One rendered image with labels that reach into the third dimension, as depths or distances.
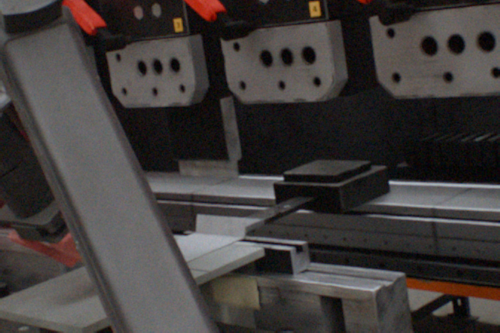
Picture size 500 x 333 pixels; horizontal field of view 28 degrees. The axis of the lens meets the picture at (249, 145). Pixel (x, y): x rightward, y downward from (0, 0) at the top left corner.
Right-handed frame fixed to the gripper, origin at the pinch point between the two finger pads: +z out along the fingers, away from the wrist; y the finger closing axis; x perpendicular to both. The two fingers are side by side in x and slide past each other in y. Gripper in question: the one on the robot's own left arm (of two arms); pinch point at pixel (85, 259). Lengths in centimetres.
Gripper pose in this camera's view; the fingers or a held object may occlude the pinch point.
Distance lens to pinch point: 109.4
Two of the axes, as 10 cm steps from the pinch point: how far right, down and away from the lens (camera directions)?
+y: -7.1, -0.1, 7.1
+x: -5.3, 6.7, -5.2
